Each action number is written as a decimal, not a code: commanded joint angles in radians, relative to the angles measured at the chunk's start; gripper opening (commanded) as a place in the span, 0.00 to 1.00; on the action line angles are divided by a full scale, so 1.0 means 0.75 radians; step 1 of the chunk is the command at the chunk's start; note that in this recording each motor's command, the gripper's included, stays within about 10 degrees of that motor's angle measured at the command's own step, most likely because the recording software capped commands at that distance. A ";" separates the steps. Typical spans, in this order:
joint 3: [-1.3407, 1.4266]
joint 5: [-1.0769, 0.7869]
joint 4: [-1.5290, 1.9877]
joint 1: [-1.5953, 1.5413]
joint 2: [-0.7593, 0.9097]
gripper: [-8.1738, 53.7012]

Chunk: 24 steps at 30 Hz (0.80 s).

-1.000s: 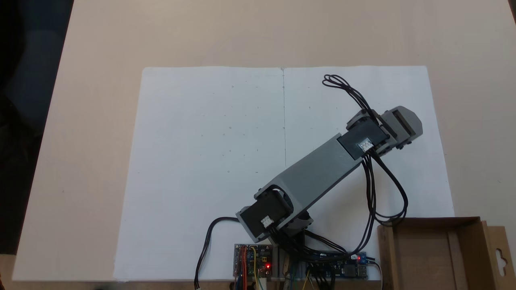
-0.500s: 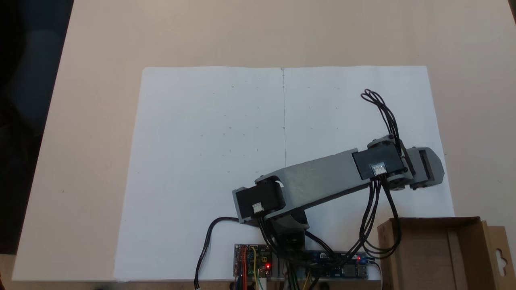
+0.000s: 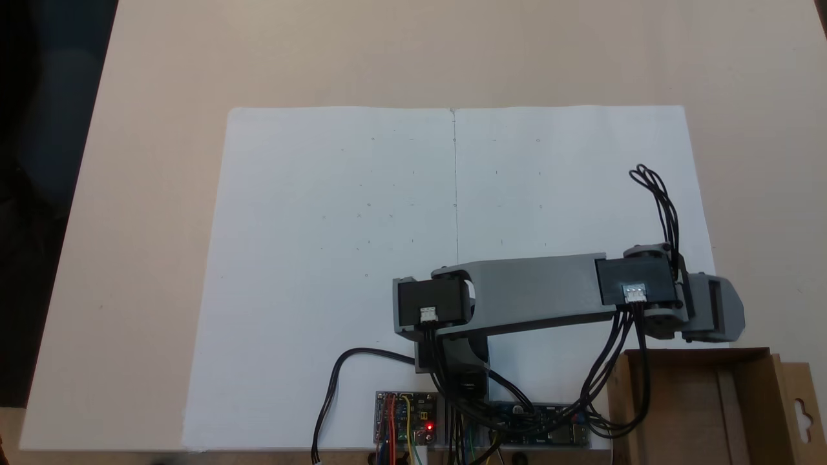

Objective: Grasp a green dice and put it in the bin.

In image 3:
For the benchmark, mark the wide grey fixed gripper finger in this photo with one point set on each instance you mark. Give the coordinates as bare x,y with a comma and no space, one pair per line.
729,310

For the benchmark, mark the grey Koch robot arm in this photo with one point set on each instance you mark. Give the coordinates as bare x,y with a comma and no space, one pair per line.
536,290

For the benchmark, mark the brown cardboard box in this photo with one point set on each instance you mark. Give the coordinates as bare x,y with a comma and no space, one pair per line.
678,413

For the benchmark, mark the blue circuit board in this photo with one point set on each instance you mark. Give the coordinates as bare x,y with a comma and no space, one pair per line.
555,426

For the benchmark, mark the circuit board with red LED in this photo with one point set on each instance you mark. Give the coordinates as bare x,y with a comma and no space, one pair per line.
417,413

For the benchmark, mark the white paper sheet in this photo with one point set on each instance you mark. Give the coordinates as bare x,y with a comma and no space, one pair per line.
310,226

